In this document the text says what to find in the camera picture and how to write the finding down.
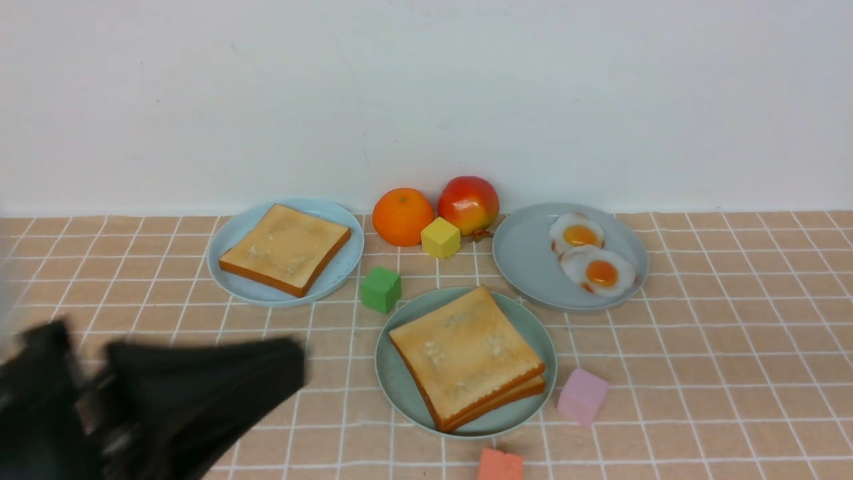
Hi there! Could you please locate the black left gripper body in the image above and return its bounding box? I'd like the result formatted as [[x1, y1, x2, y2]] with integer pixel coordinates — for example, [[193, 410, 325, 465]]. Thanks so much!
[[1, 320, 309, 479]]

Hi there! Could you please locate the toast slice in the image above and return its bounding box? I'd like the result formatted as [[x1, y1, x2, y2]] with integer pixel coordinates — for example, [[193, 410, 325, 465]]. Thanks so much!
[[442, 375, 546, 433], [217, 204, 353, 298], [389, 285, 546, 433]]

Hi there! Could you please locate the light blue bread plate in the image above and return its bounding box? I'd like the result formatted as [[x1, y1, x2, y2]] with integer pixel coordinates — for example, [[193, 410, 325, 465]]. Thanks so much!
[[207, 198, 365, 308]]

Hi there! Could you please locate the teal centre plate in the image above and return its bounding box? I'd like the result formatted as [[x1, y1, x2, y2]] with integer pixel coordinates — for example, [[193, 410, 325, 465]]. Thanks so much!
[[375, 287, 558, 439]]

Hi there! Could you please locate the green foam cube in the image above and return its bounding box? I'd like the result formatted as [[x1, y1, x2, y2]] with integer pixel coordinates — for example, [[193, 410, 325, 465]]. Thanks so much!
[[360, 267, 402, 314]]

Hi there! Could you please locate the orange fruit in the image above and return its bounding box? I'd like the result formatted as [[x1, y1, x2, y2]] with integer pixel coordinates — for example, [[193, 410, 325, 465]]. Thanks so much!
[[372, 188, 436, 248]]

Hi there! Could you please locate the yellow foam cube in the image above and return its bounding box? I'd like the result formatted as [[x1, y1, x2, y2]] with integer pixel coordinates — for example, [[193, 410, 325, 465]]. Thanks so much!
[[421, 217, 461, 259]]

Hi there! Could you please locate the orange-red foam cube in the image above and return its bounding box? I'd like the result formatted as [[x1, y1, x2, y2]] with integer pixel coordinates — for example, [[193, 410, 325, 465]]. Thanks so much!
[[477, 449, 524, 480]]

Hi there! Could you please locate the red yellow apple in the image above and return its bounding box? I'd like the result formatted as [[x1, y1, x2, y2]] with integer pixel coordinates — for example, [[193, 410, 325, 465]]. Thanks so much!
[[436, 176, 500, 242]]

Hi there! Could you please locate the pink foam cube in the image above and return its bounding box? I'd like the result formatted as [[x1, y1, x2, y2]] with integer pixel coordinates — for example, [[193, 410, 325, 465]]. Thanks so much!
[[557, 367, 610, 429]]

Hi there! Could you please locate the grey-blue egg plate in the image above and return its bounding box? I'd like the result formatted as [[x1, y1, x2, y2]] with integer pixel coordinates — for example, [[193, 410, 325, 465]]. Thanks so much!
[[492, 203, 649, 313]]

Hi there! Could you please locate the rear fried egg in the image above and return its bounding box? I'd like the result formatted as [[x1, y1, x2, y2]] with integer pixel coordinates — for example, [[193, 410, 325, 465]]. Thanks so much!
[[548, 212, 605, 255]]

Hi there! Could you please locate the fried egg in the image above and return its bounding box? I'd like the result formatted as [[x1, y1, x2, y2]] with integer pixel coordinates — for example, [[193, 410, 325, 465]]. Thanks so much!
[[558, 245, 637, 297], [548, 212, 605, 255]]

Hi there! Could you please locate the front right fried egg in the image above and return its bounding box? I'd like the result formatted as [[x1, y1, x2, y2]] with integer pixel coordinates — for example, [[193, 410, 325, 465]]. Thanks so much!
[[558, 245, 637, 297]]

